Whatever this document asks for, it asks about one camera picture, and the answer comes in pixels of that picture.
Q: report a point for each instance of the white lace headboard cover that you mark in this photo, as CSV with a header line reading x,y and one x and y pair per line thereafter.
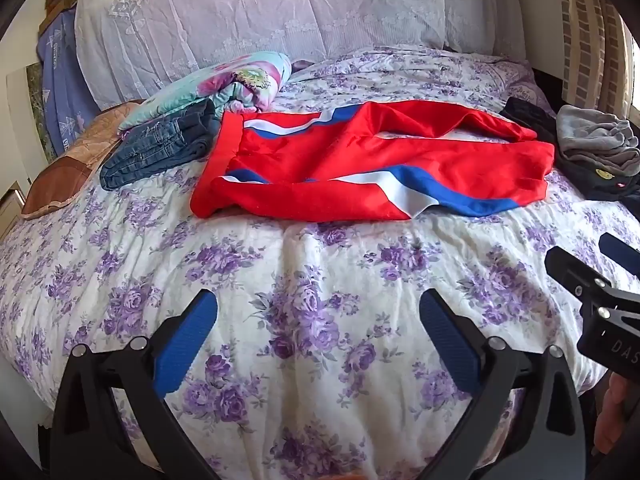
x,y
250,10

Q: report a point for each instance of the beige checked curtain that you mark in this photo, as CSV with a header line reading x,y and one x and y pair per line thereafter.
x,y
590,30

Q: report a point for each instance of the black plush garment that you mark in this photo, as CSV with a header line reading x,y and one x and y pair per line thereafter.
x,y
530,115

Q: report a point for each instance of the blue printed cloth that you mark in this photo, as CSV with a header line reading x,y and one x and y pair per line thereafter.
x,y
65,90

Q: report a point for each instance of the lilac embroidered pillow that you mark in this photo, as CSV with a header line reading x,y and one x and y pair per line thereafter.
x,y
520,85

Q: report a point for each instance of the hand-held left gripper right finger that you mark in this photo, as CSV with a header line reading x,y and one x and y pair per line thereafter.
x,y
450,340

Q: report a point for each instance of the purple floral bedspread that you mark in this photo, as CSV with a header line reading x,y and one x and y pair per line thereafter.
x,y
310,270

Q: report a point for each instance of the green wall picture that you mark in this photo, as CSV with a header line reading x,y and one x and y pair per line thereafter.
x,y
37,110

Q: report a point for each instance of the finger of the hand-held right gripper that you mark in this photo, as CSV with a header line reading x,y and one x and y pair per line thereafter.
x,y
620,255
575,270

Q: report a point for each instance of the grey folded garment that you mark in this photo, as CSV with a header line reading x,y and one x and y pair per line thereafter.
x,y
595,135

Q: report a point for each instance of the brown pillow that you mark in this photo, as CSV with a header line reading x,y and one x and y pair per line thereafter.
x,y
65,170

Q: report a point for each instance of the folded teal floral blanket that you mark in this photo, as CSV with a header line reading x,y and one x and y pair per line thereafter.
x,y
240,85

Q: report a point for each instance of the red pants with striped sides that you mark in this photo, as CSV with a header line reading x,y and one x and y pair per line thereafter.
x,y
350,160

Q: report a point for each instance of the black garment with yellow badge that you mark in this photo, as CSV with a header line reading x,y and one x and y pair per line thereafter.
x,y
595,185

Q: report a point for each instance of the person's right hand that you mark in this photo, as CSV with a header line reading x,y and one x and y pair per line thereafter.
x,y
612,410

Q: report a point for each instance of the folded blue jeans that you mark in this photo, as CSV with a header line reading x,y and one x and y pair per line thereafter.
x,y
150,155

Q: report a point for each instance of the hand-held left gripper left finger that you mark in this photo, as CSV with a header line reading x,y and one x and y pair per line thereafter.
x,y
187,340

